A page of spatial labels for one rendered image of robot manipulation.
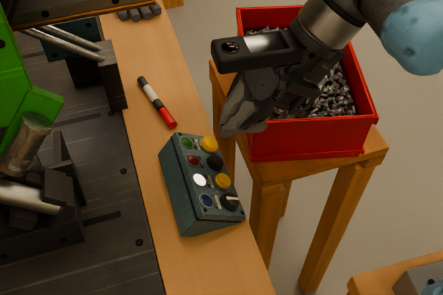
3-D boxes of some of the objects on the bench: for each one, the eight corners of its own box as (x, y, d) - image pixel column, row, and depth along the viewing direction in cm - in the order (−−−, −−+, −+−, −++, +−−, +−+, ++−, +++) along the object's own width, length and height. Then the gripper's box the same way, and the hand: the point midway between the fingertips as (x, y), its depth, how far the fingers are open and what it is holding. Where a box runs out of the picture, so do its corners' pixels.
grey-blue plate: (110, 72, 85) (93, 10, 74) (112, 80, 84) (95, 18, 73) (59, 83, 83) (33, 22, 72) (59, 91, 82) (34, 29, 71)
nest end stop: (57, 202, 66) (72, 177, 64) (58, 232, 61) (74, 206, 59) (49, 200, 65) (64, 174, 63) (49, 231, 61) (65, 204, 59)
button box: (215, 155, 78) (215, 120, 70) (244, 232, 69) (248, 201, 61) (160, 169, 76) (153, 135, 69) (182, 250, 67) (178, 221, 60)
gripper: (356, 65, 60) (261, 162, 71) (326, 24, 65) (242, 120, 77) (314, 48, 55) (218, 156, 66) (285, 4, 60) (201, 111, 72)
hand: (221, 129), depth 69 cm, fingers closed
